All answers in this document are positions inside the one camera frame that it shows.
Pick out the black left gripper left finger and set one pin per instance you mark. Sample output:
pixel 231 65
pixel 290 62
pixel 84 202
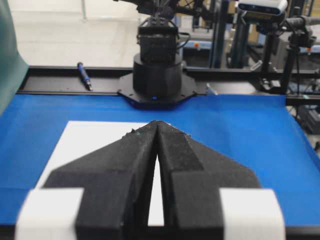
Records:
pixel 104 195

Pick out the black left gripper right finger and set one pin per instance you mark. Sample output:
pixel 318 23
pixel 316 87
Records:
pixel 209 196

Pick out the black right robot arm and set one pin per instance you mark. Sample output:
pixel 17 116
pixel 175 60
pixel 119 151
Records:
pixel 157 68

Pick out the large white foam board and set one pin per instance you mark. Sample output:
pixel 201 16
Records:
pixel 82 137

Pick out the blue table cloth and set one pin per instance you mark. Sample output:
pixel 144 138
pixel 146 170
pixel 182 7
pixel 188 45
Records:
pixel 257 131

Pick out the blue screwdriver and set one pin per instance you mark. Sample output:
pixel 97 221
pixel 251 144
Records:
pixel 84 76

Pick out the dark green backdrop sheet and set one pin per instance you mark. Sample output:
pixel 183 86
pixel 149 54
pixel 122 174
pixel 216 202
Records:
pixel 13 68

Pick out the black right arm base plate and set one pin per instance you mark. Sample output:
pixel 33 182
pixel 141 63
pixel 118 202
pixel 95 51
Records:
pixel 189 88

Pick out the black table edge rail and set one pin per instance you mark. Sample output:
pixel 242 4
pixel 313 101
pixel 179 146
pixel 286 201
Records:
pixel 40 80

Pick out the black camera stand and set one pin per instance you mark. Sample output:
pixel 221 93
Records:
pixel 273 26

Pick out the white depth camera on stand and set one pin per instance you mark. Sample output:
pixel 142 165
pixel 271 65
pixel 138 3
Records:
pixel 271 7

